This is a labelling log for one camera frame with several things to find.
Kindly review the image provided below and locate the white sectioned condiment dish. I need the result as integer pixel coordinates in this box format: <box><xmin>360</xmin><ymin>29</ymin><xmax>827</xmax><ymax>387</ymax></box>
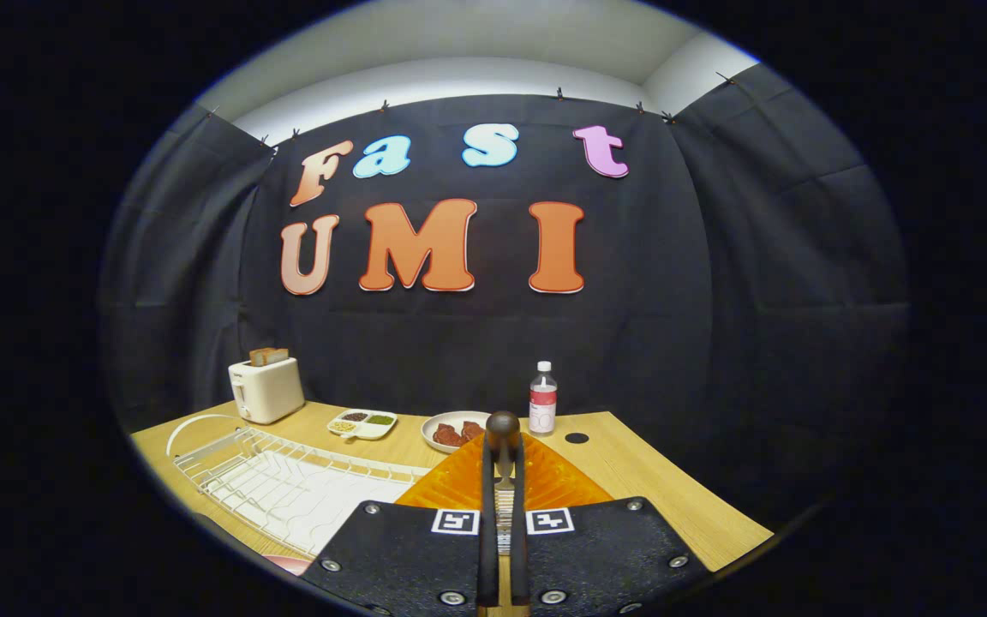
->
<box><xmin>326</xmin><ymin>409</ymin><xmax>398</xmax><ymax>441</ymax></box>

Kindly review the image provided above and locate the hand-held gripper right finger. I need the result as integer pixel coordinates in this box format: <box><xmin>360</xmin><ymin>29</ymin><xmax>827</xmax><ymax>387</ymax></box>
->
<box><xmin>509</xmin><ymin>433</ymin><xmax>713</xmax><ymax>617</ymax></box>

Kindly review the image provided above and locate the white plate with meat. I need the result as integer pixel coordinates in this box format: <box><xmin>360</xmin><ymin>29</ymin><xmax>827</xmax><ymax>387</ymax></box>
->
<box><xmin>421</xmin><ymin>410</ymin><xmax>494</xmax><ymax>454</ymax></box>

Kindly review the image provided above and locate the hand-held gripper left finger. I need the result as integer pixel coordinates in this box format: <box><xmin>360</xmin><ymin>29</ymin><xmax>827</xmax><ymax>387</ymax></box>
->
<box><xmin>299</xmin><ymin>434</ymin><xmax>500</xmax><ymax>617</ymax></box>

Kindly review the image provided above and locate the white wire dish rack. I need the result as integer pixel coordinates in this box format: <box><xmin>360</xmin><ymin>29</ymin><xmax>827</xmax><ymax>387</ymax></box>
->
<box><xmin>172</xmin><ymin>426</ymin><xmax>430</xmax><ymax>558</ymax></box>

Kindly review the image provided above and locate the white toaster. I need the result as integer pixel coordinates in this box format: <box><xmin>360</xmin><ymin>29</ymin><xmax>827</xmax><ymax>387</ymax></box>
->
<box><xmin>228</xmin><ymin>356</ymin><xmax>307</xmax><ymax>426</ymax></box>

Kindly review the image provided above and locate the clear bottle with red label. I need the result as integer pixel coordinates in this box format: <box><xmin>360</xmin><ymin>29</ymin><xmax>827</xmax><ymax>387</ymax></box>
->
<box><xmin>529</xmin><ymin>361</ymin><xmax>559</xmax><ymax>437</ymax></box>

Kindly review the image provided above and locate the black backdrop cloth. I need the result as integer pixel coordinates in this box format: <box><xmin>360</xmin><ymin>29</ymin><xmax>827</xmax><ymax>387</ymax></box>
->
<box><xmin>99</xmin><ymin>62</ymin><xmax>910</xmax><ymax>532</ymax></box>

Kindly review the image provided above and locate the metal spoon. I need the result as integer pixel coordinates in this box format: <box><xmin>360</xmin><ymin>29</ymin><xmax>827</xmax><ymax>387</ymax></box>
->
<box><xmin>485</xmin><ymin>410</ymin><xmax>522</xmax><ymax>558</ymax></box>

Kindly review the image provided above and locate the row of small black clips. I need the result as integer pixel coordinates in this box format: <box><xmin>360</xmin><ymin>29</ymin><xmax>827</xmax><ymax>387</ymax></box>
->
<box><xmin>206</xmin><ymin>71</ymin><xmax>736</xmax><ymax>147</ymax></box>

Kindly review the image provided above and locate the white toaster cable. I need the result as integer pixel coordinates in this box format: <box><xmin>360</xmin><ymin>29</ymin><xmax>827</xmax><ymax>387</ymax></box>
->
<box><xmin>165</xmin><ymin>414</ymin><xmax>244</xmax><ymax>458</ymax></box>

